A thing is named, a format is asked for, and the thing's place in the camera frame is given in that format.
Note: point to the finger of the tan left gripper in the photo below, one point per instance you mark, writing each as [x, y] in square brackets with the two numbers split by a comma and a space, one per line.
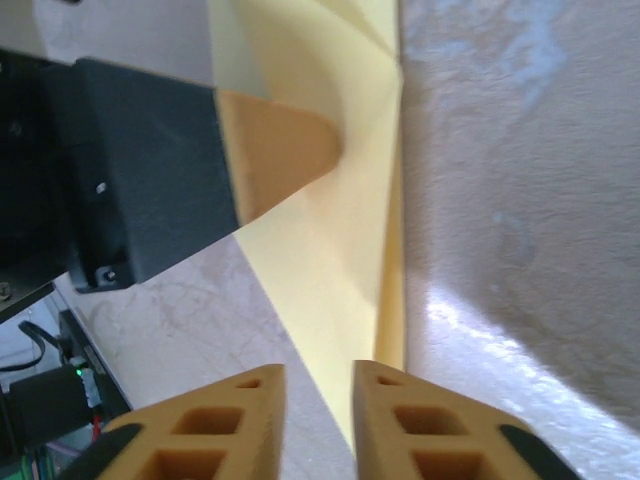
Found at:
[170, 175]

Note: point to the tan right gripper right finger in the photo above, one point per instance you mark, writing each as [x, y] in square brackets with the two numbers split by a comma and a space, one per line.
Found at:
[425, 435]

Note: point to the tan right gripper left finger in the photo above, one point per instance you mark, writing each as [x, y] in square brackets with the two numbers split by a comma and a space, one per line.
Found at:
[200, 435]

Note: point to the yellow paper sheet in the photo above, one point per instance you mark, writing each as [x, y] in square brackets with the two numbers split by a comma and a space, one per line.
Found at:
[350, 225]

